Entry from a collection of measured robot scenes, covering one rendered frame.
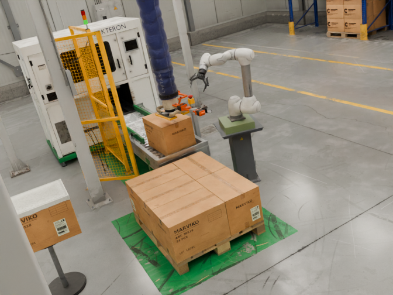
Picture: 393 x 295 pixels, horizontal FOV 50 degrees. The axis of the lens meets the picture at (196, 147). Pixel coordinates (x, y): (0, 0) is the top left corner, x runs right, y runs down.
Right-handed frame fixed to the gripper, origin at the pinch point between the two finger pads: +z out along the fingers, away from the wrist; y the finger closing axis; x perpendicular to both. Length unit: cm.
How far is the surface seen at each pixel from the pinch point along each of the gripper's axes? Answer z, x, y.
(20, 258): 211, 225, 43
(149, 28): -56, -9, 66
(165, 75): -29, -42, 36
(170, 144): 20, -107, 8
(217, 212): 108, -24, -52
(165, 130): 11, -95, 19
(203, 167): 47, -79, -34
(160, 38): -54, -15, 52
